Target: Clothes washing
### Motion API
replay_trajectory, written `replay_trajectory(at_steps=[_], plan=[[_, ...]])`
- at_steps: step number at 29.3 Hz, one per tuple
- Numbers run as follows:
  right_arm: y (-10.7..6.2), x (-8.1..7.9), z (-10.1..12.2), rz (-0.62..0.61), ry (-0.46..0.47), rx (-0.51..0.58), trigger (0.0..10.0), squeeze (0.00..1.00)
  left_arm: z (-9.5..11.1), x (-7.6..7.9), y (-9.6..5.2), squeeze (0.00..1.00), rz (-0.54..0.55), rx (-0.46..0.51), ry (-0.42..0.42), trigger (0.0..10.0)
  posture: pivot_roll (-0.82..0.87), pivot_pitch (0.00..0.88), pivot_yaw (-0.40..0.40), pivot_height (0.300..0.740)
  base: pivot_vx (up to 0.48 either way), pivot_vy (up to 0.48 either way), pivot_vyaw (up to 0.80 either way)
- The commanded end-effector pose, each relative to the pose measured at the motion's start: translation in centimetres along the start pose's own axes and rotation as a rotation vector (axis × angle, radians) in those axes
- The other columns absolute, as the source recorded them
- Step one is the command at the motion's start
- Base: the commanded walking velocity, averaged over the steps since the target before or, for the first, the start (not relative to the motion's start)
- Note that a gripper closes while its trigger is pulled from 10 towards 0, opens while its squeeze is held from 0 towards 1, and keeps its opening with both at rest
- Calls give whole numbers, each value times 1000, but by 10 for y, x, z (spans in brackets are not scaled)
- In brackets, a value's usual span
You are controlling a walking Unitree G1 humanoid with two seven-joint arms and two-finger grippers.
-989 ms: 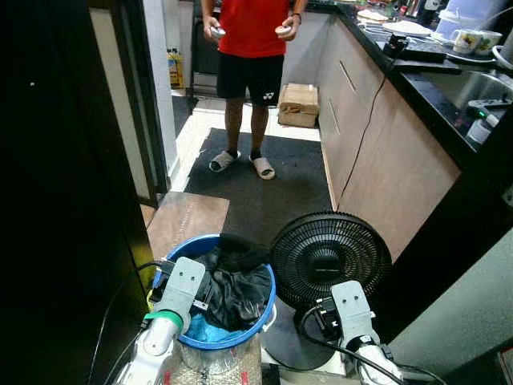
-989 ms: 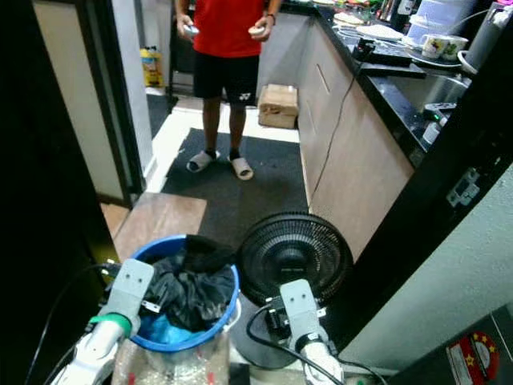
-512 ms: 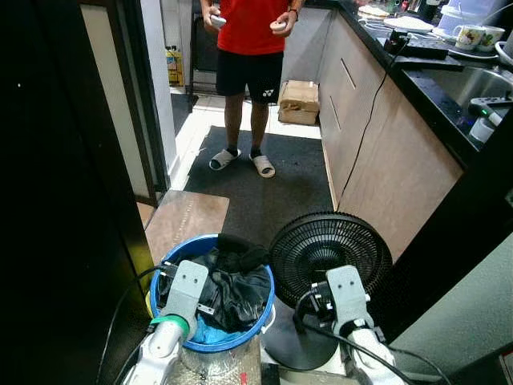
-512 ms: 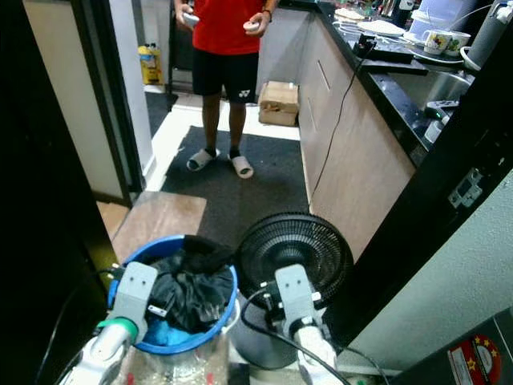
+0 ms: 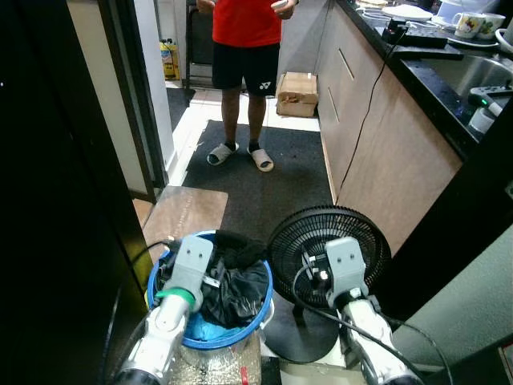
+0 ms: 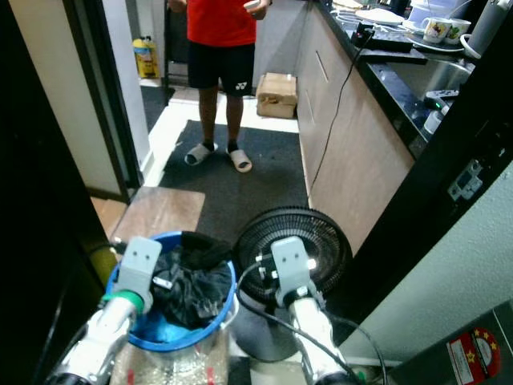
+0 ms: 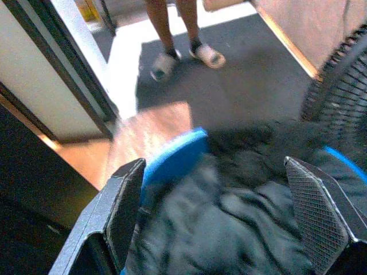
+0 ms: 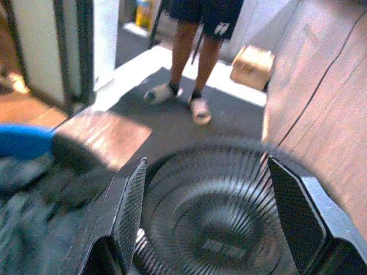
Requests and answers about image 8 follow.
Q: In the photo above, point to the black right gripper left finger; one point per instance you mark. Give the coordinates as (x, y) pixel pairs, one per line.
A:
(130, 206)

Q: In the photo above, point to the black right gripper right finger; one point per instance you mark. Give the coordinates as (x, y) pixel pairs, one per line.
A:
(298, 217)

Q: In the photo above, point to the pile of dark clothes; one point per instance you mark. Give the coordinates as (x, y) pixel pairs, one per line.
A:
(34, 200)

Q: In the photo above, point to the black floor fan with grille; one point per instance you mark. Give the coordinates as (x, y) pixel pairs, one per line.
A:
(212, 206)

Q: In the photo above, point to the white slipper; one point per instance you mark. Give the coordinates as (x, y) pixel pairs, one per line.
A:
(160, 93)
(199, 111)

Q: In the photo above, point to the blue plastic basin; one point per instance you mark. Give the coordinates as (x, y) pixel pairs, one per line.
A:
(23, 141)

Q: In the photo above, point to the brown wooden cabinet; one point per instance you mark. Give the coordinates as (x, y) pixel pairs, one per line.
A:
(321, 86)

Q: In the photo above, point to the brown cardboard box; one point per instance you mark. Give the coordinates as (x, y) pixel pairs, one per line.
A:
(252, 67)

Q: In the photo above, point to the person in dark shorts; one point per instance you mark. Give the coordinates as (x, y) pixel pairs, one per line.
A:
(210, 57)

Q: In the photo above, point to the thin black pole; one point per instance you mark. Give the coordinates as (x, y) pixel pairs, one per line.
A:
(198, 48)
(156, 23)

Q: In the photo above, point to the yellow bottle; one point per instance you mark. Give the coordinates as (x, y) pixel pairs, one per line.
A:
(143, 13)

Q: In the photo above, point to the white door with dark frame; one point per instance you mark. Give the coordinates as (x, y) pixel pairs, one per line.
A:
(43, 43)

